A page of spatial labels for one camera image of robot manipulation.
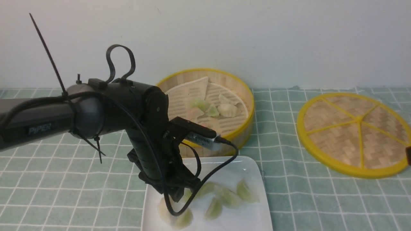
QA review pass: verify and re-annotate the bamboo steamer basket yellow rim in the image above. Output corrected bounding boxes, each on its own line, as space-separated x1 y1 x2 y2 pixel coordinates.
157 68 255 148

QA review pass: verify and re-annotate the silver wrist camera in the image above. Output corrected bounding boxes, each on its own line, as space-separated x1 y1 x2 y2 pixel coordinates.
167 117 221 151

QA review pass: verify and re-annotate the black camera cable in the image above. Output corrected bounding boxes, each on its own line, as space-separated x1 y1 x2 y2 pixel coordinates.
0 91 239 217

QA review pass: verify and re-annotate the green dumpling on plate right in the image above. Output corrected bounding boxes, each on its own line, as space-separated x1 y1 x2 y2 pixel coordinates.
236 178 260 203

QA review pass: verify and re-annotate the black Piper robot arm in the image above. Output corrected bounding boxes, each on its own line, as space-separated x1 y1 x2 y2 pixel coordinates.
1 79 202 202

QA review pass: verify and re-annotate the white steamer liner cloth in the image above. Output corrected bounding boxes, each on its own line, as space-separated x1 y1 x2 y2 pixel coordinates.
166 76 249 135

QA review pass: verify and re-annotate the white rectangular plate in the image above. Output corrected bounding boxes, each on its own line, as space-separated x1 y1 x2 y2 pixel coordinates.
141 156 273 231

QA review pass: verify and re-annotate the black zip tie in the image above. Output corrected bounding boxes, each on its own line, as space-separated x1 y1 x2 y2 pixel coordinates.
29 13 105 164

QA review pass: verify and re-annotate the white dumpling in steamer back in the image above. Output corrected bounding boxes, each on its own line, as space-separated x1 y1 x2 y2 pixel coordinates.
218 94 234 105

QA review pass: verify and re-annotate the green dumpling on plate centre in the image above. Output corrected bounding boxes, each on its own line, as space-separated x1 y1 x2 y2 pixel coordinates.
195 182 242 209

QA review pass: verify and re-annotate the green dumpling on plate lower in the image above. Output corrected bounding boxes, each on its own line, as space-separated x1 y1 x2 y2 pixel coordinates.
204 196 223 221

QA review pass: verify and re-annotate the green checked tablecloth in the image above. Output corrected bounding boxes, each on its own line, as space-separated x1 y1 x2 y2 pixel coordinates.
0 87 411 231

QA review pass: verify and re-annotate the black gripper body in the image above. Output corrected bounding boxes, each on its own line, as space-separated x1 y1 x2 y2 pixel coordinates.
127 142 201 202

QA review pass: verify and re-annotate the white dumpling in steamer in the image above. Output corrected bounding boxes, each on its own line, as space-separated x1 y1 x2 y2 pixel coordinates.
218 94 234 105
217 104 240 117

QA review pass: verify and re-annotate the small green dumpling in steamer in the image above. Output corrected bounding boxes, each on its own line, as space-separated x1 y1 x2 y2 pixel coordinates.
206 104 220 117

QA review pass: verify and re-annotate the woven bamboo steamer lid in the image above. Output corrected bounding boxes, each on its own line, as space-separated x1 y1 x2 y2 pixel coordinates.
296 92 411 179

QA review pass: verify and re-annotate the pink dumpling in steamer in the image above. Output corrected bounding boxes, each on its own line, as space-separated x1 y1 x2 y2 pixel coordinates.
184 107 205 123

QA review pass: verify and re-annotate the pale green dumpling on plate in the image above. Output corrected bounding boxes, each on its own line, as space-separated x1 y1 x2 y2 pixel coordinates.
157 198 193 230

